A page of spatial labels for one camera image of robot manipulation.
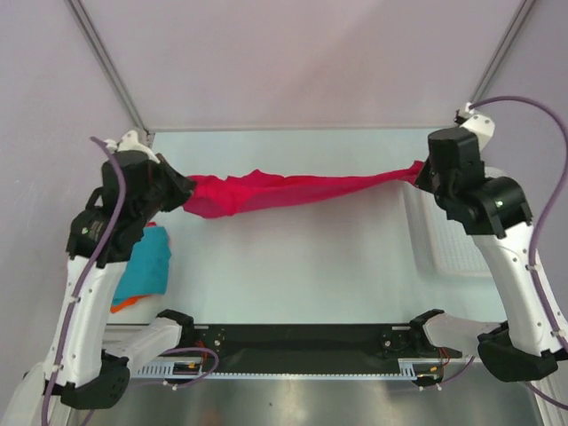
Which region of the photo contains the red t shirt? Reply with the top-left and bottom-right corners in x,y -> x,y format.
183,162 -> 424,219

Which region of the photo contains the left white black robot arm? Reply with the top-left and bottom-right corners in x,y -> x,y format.
44,151 -> 196,410

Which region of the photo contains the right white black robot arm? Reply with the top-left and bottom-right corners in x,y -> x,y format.
409,127 -> 567,383

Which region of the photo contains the white plastic basket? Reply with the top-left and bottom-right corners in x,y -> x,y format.
403,184 -> 491,280

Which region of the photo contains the teal folded t shirt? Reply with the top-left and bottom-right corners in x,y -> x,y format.
111,222 -> 171,305

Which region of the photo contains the orange folded t shirt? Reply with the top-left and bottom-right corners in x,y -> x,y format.
110,295 -> 148,314

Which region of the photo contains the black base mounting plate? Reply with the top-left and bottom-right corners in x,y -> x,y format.
144,322 -> 463,377

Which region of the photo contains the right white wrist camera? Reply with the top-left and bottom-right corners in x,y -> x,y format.
454,102 -> 495,150

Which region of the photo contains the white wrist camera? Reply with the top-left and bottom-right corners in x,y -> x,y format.
454,102 -> 495,150
104,130 -> 150,153

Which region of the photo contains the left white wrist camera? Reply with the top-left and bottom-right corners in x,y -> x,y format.
104,130 -> 150,153

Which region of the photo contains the white slotted cable duct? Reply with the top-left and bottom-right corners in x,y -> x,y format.
133,357 -> 443,382

